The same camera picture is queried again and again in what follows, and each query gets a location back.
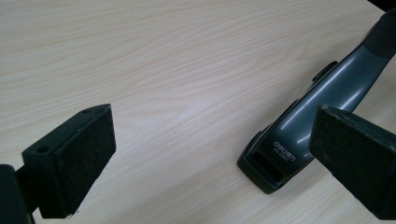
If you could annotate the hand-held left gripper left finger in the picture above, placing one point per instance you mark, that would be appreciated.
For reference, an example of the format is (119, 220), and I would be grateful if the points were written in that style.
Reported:
(74, 161)

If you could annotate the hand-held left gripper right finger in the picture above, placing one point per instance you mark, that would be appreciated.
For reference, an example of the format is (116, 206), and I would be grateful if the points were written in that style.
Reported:
(355, 155)

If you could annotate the dark grey stapler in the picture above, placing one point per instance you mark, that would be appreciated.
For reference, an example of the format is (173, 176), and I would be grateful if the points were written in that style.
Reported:
(289, 140)

